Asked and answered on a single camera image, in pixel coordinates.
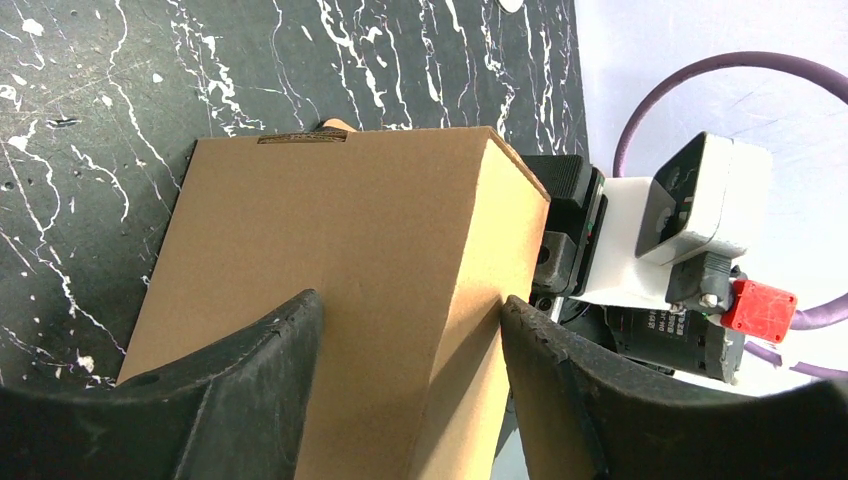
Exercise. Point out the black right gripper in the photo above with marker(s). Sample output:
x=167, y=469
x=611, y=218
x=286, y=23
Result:
x=570, y=254

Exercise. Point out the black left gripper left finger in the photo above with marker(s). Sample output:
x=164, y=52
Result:
x=234, y=409

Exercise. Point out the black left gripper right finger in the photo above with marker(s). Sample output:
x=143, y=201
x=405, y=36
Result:
x=584, y=412

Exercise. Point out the brown cardboard box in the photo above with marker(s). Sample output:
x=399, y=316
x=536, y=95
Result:
x=413, y=239

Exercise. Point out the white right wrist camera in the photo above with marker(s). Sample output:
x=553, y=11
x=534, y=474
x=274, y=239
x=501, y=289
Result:
x=687, y=224

